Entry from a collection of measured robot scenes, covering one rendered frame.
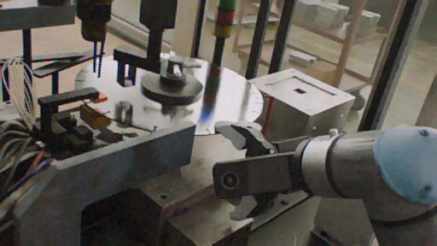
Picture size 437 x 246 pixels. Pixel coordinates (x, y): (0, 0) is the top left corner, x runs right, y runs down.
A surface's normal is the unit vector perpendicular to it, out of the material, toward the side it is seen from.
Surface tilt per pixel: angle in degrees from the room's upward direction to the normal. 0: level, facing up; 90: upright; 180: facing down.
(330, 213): 90
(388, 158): 73
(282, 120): 90
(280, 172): 63
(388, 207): 92
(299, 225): 0
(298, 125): 90
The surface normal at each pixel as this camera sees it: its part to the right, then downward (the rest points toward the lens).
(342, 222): -0.69, 0.24
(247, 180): 0.01, 0.02
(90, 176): 0.70, 0.43
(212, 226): 0.15, -0.87
